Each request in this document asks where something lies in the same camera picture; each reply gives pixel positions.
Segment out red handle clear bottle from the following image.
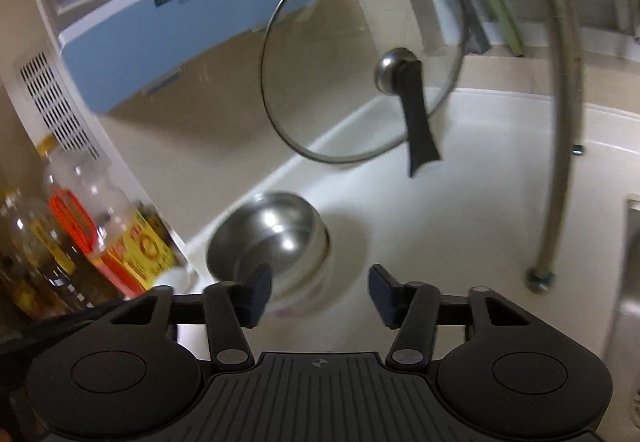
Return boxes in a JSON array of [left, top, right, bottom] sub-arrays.
[[41, 135, 182, 299]]

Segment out metal wall bracket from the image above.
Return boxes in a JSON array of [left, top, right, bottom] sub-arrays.
[[464, 15, 494, 56]]

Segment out glass pot lid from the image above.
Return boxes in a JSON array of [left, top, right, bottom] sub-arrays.
[[260, 0, 474, 179]]

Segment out flexible metal hose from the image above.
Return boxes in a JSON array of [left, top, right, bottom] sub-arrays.
[[519, 0, 587, 294]]

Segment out large dark oil bottle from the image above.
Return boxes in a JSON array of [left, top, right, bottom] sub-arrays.
[[0, 189, 98, 319]]

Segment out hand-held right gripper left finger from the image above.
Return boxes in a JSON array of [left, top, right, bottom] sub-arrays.
[[110, 263, 274, 366]]

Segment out stainless steel bowl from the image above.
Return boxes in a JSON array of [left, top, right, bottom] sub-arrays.
[[205, 191, 332, 288]]

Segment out white vent grille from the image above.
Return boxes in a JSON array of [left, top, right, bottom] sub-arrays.
[[19, 50, 102, 160]]

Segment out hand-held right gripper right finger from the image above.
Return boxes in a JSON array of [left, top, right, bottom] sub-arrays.
[[368, 264, 531, 366]]

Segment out blue white kitchen appliance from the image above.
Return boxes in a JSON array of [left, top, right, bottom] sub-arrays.
[[15, 0, 319, 114]]

